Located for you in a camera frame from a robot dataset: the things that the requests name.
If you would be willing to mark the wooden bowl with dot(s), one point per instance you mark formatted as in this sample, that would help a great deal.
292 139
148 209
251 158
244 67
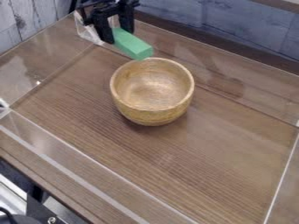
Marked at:
152 90

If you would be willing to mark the black table leg bracket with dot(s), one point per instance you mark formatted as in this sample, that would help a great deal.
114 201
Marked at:
37 211

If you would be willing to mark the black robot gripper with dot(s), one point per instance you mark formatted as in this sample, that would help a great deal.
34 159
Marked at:
101 9

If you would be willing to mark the green rectangular block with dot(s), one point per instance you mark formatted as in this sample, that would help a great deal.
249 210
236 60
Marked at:
130 45

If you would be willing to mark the clear acrylic tray walls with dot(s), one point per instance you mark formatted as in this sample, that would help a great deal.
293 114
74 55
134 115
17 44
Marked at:
221 166

